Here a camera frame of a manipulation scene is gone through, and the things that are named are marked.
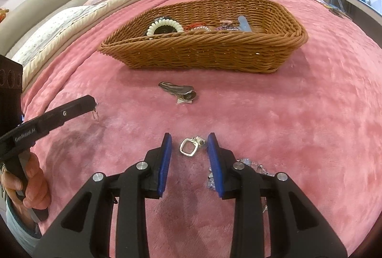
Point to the white desk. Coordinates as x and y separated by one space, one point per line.
361 7

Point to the person's left hand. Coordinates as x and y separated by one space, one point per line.
37 186

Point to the silver duckbill hair clip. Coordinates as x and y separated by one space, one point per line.
179 89

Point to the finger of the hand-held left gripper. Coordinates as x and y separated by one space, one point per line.
71 110

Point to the brown wicker basket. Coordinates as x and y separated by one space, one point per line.
203 52

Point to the yellow plush toy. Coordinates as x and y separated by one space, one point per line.
3 15

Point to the beige quilt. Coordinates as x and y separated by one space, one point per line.
98 12

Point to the person's left forearm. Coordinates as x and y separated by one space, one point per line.
21 225

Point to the floral white pillow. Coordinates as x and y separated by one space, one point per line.
50 31

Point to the colourful small things on bed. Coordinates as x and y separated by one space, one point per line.
332 9

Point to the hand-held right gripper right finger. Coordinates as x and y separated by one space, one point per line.
215 168

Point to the light blue hair clip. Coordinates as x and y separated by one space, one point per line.
243 23

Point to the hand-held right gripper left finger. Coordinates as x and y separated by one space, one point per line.
165 168

